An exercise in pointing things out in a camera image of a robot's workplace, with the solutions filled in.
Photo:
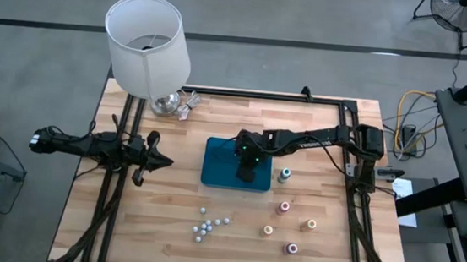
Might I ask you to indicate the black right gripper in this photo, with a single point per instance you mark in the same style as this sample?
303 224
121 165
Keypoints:
253 147

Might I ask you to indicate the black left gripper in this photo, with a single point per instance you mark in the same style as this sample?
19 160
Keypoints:
139 162

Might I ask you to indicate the small dropper bottle green label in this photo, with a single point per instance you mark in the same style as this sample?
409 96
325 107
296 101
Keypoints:
217 222

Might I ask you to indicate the small dropper bottle red label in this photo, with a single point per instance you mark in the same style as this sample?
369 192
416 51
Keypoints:
209 228

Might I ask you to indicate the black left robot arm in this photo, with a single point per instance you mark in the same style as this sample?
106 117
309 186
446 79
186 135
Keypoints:
71 144

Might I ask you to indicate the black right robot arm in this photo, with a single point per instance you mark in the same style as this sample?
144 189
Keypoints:
300 138

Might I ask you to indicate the teal plastic bin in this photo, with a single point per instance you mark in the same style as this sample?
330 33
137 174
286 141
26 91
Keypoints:
217 168

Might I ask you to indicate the green Chefmaster colouring bottle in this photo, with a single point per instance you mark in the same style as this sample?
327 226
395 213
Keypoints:
285 173

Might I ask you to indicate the crumpled clear wrapper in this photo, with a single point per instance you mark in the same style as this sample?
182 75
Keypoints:
188 106

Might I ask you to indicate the red Chefmaster colouring bottle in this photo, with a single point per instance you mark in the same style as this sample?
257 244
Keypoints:
284 206

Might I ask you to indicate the black curved clamp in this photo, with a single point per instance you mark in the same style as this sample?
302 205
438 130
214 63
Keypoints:
306 94

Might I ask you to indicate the yellow Chefmaster colouring bottle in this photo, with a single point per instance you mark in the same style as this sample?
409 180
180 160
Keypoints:
267 230

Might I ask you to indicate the orange Chefmaster colouring bottle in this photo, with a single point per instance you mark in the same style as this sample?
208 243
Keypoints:
311 224

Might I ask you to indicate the white shade silver table lamp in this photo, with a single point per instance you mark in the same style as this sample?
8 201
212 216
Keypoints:
147 55

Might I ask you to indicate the black power strip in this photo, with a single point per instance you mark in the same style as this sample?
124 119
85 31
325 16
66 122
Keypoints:
408 135

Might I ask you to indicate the white paper sheet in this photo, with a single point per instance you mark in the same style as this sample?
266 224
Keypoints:
403 189

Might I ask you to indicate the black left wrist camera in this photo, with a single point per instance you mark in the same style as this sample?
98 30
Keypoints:
136 141

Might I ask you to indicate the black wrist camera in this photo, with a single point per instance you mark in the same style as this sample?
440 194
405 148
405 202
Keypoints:
136 141
246 174

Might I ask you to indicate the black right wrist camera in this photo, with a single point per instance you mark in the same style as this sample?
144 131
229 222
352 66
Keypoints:
246 174

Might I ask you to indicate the black aluminium extrusion frame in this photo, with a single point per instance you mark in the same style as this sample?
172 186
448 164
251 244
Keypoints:
220 91

